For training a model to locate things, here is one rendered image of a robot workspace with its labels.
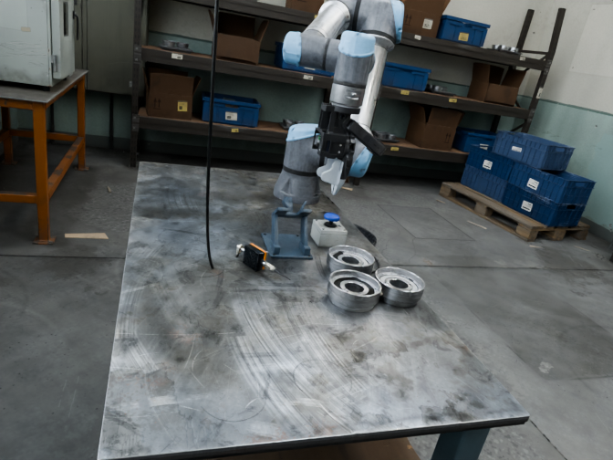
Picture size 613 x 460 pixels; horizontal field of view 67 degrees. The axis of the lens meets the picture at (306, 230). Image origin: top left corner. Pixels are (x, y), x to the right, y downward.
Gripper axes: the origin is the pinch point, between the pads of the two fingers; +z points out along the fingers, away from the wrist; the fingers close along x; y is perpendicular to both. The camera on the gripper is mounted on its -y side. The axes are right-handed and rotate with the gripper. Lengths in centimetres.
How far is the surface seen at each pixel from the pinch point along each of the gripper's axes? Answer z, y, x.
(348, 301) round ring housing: 11.6, 6.2, 32.4
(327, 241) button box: 12.4, 1.3, 3.4
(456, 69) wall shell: -31, -265, -386
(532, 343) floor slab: 95, -150, -61
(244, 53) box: -14, -20, -325
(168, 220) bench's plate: 14.0, 38.9, -8.0
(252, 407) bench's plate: 14, 28, 55
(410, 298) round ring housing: 11.5, -7.7, 31.3
